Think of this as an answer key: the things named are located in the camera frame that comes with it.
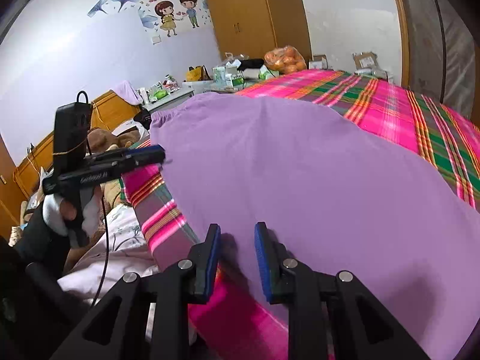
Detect wooden side cabinet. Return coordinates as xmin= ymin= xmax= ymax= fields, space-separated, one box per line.
xmin=0 ymin=135 xmax=29 ymax=226

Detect yellow bag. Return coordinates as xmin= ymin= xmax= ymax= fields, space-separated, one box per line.
xmin=186 ymin=65 xmax=211 ymax=82

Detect bag of oranges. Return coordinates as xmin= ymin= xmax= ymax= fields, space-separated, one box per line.
xmin=264 ymin=45 xmax=307 ymax=75

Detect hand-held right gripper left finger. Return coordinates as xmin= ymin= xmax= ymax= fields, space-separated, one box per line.
xmin=49 ymin=224 xmax=221 ymax=360

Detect pink green plaid blanket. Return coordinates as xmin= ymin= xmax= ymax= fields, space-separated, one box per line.
xmin=120 ymin=69 xmax=480 ymax=360

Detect wooden headboard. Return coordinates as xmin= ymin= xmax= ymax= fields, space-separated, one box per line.
xmin=13 ymin=90 xmax=141 ymax=199

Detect brown cardboard box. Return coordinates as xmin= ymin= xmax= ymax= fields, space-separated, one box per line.
xmin=352 ymin=51 xmax=379 ymax=72

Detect purple fleece pants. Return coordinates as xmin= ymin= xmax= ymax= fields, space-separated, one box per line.
xmin=149 ymin=92 xmax=480 ymax=360

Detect person's left hand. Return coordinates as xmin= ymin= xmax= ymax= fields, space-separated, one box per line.
xmin=42 ymin=191 xmax=104 ymax=237

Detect person's left forearm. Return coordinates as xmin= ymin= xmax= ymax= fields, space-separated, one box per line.
xmin=13 ymin=210 xmax=76 ymax=278

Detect cartoon couple wall sticker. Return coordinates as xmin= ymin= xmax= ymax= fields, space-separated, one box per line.
xmin=87 ymin=0 xmax=211 ymax=38

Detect grey drawer cabinet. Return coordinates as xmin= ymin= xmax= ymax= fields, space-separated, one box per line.
xmin=144 ymin=82 xmax=211 ymax=113

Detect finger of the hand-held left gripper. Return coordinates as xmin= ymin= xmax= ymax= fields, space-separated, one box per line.
xmin=120 ymin=144 xmax=166 ymax=175

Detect black cable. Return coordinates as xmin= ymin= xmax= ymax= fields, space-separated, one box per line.
xmin=92 ymin=195 xmax=111 ymax=304

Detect plastic doorway curtain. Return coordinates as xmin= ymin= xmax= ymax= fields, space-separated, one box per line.
xmin=386 ymin=0 xmax=480 ymax=136

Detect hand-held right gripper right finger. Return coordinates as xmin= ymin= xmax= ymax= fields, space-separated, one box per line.
xmin=254 ymin=222 xmax=432 ymax=360

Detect brown plush blanket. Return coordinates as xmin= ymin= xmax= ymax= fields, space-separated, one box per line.
xmin=88 ymin=127 xmax=132 ymax=154

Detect wooden wardrobe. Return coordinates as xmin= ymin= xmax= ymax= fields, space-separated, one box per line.
xmin=199 ymin=0 xmax=313 ymax=68

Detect purple towel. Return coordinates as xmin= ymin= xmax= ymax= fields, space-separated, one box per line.
xmin=112 ymin=80 xmax=141 ymax=106

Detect floral duvet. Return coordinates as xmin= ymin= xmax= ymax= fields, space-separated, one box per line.
xmin=58 ymin=202 xmax=162 ymax=308

